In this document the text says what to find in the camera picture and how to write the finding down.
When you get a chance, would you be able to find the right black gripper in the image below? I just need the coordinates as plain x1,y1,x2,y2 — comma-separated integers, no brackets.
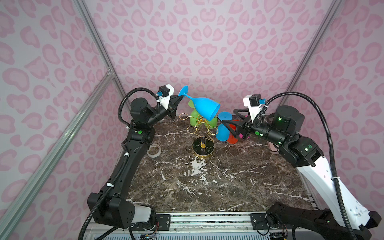
221,107,288,146

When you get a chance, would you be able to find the magenta wine glass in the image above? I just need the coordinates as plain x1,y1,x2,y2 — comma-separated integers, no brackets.
239,115,250,140

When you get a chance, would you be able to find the red wine glass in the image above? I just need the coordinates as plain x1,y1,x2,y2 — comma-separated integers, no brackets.
227,124,238,144

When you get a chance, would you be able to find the blue wine glass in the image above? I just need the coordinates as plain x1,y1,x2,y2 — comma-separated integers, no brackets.
216,112,233,142
178,86,221,121

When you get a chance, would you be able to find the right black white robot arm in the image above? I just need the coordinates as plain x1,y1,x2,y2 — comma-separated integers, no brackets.
219,106,382,240

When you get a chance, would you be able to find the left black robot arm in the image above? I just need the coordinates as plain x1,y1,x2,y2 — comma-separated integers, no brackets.
81,95,183,233

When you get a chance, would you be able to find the back green wine glass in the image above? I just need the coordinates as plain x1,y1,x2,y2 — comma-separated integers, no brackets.
206,116,218,129

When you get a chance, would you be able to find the green wine glass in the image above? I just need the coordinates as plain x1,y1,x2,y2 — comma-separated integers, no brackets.
206,116,218,129
188,100,201,127

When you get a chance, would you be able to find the left green wine glass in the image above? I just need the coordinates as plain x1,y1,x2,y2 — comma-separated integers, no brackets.
188,100,201,127

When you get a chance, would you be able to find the pink rectangular block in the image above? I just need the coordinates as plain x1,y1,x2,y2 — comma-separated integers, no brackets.
267,142,279,154

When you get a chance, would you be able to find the clear tape roll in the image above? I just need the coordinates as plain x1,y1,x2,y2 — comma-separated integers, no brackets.
147,144,162,158

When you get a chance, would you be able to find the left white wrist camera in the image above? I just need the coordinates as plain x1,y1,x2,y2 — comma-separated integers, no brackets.
157,84,175,110

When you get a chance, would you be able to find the gold wire glass rack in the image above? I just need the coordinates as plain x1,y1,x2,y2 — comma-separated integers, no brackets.
179,113,218,158

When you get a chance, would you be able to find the left black cable hose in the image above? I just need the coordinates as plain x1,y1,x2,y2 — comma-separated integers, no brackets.
117,87,160,128

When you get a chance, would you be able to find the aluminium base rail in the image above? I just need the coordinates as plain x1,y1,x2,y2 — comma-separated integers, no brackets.
106,212,322,240

